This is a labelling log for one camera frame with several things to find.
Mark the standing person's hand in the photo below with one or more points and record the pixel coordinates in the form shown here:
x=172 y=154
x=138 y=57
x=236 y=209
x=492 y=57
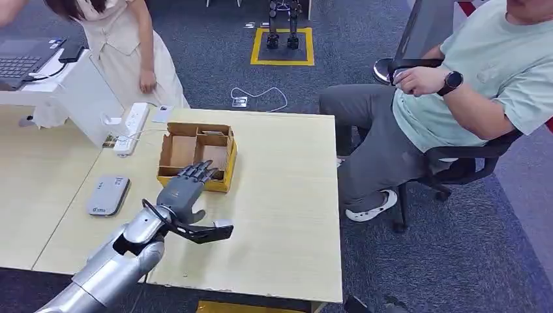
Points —
x=148 y=82

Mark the seated person's left hand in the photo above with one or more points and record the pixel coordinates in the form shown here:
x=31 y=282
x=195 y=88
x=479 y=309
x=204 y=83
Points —
x=421 y=81

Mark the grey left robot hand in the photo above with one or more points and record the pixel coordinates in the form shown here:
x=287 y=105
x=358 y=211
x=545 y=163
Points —
x=181 y=196

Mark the wooden compartment box yellow base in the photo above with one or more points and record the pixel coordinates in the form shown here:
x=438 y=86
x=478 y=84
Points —
x=181 y=151

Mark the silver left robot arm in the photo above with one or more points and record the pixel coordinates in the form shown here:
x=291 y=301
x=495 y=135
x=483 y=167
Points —
x=112 y=268

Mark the black wristwatch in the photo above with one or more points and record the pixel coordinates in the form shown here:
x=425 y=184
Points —
x=451 y=82

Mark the small white card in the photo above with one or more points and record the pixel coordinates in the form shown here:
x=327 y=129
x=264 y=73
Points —
x=162 y=114

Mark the standing person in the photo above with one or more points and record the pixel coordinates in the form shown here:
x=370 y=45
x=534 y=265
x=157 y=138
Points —
x=121 y=43

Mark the white power strip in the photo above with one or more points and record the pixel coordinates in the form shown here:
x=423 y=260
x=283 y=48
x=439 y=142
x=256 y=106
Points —
x=131 y=127

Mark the white charger plug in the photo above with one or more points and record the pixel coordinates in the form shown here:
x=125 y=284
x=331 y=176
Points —
x=112 y=121

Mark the grey partition panel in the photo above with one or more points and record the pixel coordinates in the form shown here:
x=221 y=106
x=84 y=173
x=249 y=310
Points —
x=423 y=23

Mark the seated person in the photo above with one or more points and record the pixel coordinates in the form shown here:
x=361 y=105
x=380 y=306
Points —
x=484 y=56

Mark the grey flat card reader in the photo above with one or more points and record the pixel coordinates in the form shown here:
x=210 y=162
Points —
x=108 y=196

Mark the black flat device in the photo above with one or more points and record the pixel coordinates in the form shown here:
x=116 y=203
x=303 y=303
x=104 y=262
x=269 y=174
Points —
x=71 y=52

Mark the black office chair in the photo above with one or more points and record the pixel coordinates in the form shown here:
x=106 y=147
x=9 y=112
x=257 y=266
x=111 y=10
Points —
x=466 y=157

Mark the metal floor socket plate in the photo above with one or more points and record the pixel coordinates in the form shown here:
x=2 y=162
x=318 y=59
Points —
x=239 y=102

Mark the yellow floor tape strip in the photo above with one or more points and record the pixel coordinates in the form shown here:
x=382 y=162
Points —
x=233 y=308

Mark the dark grey laptop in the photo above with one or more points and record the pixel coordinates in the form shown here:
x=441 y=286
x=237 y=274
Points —
x=21 y=58

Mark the white shoe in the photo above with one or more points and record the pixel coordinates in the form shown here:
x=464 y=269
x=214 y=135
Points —
x=373 y=210

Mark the black robot legs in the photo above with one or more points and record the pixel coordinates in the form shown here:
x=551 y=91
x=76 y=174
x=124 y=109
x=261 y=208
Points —
x=293 y=28

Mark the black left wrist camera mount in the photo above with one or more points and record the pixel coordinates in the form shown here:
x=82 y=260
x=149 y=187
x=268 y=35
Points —
x=207 y=233

